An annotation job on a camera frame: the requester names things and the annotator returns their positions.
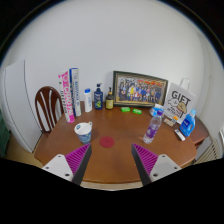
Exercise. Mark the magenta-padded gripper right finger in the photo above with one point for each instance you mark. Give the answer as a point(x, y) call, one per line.
point(145, 159)

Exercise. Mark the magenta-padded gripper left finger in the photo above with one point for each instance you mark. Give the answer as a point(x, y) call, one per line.
point(77, 158)

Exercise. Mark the clear purple-capped water bottle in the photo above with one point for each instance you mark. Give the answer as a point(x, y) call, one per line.
point(152, 130)

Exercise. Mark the flat round red coaster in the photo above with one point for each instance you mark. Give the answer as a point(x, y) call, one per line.
point(107, 142)

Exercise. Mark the white remote control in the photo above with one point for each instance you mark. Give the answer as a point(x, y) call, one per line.
point(179, 135)

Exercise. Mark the small beige snack pack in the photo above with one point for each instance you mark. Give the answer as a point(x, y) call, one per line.
point(168, 122)

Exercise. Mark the blue tissue pack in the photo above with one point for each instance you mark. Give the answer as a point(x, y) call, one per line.
point(154, 110)

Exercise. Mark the orange-topped battery pack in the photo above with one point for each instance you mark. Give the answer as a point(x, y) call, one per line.
point(175, 119)

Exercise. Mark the blue detergent bottle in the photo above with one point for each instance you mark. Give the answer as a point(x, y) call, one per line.
point(187, 126)

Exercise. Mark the white blue-capped lotion bottle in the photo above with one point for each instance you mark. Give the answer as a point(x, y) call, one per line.
point(88, 101)

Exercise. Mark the dark blue pump bottle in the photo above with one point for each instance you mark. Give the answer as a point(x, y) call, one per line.
point(98, 100)

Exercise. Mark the dark wooden chair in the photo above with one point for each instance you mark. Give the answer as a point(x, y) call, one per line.
point(41, 106)

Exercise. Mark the amber pump bottle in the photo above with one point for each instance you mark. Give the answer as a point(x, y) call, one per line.
point(109, 102)

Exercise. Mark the white and blue shuttlecock tube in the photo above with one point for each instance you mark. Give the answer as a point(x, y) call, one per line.
point(76, 93)

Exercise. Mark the white radiator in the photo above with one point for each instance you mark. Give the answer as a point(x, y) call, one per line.
point(211, 151)

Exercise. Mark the white paper gift bag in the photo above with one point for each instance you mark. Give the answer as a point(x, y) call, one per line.
point(180, 101)

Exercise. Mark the framed group photo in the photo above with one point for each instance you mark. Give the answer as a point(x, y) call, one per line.
point(140, 89)

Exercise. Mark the white door panel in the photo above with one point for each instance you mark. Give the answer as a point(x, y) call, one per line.
point(18, 103)

